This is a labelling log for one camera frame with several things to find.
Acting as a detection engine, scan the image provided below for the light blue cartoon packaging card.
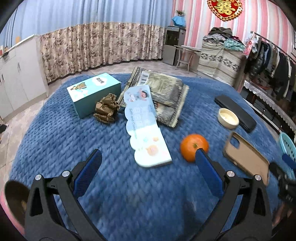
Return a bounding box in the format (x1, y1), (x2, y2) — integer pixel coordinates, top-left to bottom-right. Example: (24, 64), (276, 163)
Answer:
(123, 85), (172, 168)

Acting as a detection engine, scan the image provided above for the pink trash bin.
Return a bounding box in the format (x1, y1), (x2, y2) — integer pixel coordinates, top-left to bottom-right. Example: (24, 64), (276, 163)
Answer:
(1, 180), (30, 240)

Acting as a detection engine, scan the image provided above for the person's hand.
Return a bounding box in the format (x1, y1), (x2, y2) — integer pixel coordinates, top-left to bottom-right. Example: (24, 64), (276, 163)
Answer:
(272, 202), (292, 227)

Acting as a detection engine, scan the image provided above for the light blue plastic basket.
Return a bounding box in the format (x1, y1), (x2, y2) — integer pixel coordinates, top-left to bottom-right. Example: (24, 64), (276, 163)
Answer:
(278, 132), (296, 174)

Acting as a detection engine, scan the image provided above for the tan phone case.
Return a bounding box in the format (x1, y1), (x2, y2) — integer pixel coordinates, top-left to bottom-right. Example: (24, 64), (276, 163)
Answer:
(223, 132), (269, 186)

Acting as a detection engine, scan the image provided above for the black glasses case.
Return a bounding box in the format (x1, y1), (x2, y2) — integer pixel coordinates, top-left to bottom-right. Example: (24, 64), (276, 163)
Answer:
(215, 95), (256, 133)

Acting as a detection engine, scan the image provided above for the low lace-covered tv stand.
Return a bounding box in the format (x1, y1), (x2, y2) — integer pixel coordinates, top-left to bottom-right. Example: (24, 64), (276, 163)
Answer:
(240, 80), (295, 141)

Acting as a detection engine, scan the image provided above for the small cream bowl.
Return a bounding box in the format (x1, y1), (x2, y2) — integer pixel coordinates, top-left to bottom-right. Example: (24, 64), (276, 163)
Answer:
(217, 108), (239, 130)

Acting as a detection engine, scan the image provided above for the blue fluffy table cover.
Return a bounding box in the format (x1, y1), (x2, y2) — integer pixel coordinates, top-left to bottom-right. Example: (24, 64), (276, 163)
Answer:
(11, 74), (281, 240)

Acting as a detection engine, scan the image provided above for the clothes rack with garments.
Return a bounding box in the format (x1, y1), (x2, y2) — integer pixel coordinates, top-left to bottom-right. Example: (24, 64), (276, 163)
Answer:
(243, 31), (295, 101)

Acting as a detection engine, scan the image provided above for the orange mandarin front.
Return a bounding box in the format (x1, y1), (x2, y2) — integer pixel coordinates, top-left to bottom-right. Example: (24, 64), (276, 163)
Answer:
(180, 133), (209, 163)

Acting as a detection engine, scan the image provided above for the crumpled brown paper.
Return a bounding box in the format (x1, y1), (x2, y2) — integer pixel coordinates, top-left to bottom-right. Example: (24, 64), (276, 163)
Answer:
(93, 93), (120, 124)

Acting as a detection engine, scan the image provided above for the patterned covered clothes pile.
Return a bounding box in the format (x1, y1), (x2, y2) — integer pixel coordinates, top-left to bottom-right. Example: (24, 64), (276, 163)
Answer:
(197, 27), (245, 86)

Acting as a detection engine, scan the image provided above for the teal cardboard box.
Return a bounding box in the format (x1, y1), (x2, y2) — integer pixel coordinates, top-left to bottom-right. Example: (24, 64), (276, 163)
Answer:
(67, 73), (121, 118)

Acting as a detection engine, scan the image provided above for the grey snack bag lower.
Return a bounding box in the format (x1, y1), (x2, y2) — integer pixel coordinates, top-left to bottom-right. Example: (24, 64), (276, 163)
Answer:
(152, 84), (189, 128)

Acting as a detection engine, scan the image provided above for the grey snack bag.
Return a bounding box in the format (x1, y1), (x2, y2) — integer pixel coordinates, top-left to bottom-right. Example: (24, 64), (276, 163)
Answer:
(152, 84), (189, 128)
(117, 67), (189, 108)

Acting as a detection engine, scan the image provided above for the white cabinet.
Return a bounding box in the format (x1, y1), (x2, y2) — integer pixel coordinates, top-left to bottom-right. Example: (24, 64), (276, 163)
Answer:
(1, 35), (49, 122)

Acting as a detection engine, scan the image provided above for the grey snack bag upper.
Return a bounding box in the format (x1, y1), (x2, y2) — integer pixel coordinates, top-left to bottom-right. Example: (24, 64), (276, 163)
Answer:
(117, 67), (189, 108)

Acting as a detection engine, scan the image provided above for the small folding table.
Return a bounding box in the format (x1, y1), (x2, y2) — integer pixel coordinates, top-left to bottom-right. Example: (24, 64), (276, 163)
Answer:
(175, 45), (201, 72)

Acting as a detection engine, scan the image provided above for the grey water dispenser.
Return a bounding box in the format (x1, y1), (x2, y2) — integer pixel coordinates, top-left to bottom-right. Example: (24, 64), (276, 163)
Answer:
(163, 26), (186, 66)

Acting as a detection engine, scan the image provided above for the floral beige curtain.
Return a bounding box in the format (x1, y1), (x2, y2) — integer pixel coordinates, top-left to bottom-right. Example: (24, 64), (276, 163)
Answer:
(40, 22), (165, 83)

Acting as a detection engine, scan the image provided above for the blue-wrapped potted plant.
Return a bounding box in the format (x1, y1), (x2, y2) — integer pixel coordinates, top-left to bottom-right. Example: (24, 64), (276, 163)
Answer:
(171, 10), (186, 28)

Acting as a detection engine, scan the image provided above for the red heart wall decoration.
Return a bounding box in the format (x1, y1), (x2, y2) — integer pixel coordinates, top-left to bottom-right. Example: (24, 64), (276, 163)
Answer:
(207, 0), (243, 22)

